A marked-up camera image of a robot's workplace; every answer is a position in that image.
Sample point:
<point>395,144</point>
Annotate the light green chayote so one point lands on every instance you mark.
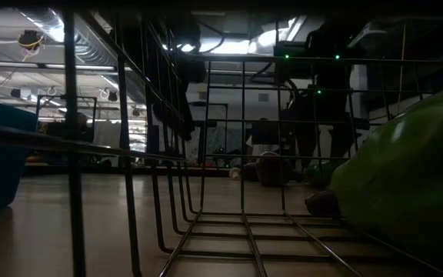
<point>406,173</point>

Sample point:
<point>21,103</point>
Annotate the yellow lemon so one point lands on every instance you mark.
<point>236,174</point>

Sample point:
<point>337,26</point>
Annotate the silver ventilation duct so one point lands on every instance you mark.
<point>87,42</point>

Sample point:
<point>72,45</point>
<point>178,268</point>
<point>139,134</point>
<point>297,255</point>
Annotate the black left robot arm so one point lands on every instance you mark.
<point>187,96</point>

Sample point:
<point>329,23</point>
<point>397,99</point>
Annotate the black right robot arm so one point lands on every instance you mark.
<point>329,42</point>

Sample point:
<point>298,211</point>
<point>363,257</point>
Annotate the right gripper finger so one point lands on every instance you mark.
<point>340,144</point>
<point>307,146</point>

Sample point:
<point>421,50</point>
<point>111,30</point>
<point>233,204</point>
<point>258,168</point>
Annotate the black metal table frame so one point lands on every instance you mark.
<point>129,169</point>

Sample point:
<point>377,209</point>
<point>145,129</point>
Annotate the bright ceiling light panel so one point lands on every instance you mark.
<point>269,36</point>
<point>225,47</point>

